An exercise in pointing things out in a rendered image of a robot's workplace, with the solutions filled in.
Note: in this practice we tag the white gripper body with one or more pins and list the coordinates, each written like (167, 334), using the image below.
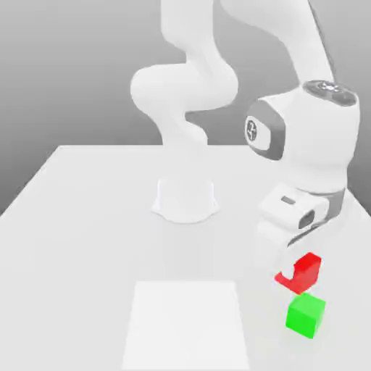
(274, 236)

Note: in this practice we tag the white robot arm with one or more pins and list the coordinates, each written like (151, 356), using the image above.
(185, 87)

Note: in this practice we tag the small green cube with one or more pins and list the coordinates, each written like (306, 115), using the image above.
(304, 317)

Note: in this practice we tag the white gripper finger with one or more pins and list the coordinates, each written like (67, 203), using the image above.
(287, 265)

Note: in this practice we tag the small red cube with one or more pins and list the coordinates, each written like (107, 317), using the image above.
(307, 274)

